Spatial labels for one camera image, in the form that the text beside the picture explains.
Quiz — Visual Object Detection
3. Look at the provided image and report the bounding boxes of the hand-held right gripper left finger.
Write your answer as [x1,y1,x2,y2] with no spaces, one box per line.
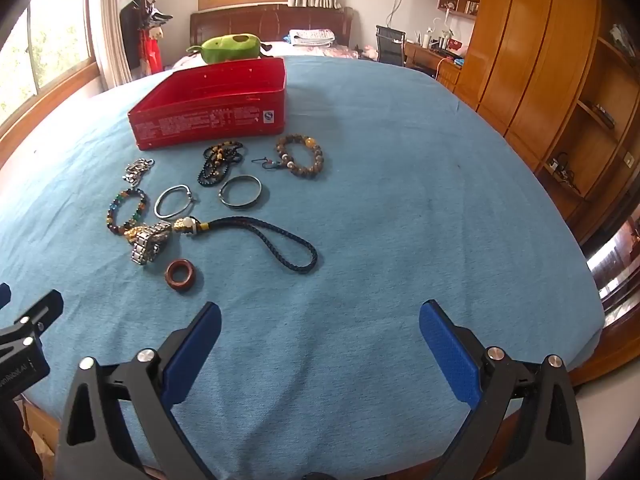
[57,301,222,480]

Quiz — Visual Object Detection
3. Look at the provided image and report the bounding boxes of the wooden desk with clutter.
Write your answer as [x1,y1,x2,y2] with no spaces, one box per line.
[402,30,466,92]

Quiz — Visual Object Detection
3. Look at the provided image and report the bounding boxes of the black bead necklace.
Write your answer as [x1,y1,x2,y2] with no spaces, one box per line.
[196,141,246,188]

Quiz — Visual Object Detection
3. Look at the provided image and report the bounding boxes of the red rectangular box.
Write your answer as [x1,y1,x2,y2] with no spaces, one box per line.
[127,57,288,151]

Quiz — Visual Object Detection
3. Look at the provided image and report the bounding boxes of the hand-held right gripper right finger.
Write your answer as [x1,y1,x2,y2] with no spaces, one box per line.
[419,299,587,480]

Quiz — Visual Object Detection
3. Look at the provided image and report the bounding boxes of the wooden wardrobe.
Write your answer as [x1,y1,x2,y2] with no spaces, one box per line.
[419,0,640,257]

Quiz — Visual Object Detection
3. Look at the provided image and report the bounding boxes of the black office chair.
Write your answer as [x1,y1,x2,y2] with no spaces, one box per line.
[375,25,406,66]

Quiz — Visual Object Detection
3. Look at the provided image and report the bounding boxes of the dark metal bangle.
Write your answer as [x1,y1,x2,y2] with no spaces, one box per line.
[219,175,263,209]

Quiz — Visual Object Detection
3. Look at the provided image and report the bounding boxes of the thin silver bangle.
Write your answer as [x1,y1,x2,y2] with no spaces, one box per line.
[153,185,196,219]

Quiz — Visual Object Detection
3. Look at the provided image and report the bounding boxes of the wooden coat rack with clothes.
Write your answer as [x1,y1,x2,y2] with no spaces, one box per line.
[119,0,174,82]

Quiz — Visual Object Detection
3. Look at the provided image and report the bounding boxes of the green plush toy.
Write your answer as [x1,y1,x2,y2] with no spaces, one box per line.
[186,33,266,65]

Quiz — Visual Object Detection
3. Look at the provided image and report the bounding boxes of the white curtain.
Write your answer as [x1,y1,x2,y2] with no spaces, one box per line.
[89,0,135,92]

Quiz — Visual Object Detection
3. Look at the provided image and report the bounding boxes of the folded towels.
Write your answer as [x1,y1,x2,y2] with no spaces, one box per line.
[288,28,335,49]

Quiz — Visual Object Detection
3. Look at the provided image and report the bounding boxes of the wooden headboard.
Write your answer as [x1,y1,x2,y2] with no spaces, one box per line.
[189,6,354,61]

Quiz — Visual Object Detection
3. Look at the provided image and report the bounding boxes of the blue bed sheet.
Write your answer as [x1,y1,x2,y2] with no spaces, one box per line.
[0,55,608,480]

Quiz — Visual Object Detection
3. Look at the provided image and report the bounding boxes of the brown bead bracelet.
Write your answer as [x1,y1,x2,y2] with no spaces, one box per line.
[275,133,324,180]

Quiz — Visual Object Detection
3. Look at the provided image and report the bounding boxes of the reddish brown ring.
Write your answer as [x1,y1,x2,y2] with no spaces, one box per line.
[165,259,198,293]

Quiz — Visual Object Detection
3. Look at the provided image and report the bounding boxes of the multicolour bead bracelet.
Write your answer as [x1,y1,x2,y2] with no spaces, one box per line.
[106,188,149,235]

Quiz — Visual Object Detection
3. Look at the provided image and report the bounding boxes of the brown cardboard box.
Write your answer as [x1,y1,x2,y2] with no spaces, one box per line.
[20,399,62,480]

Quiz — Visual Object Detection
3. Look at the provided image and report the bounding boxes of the braided cord with gold charm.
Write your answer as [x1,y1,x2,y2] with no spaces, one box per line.
[172,215,319,275]

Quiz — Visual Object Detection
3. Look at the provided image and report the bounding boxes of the silver chain bracelet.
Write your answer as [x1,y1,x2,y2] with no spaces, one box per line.
[122,158,155,184]

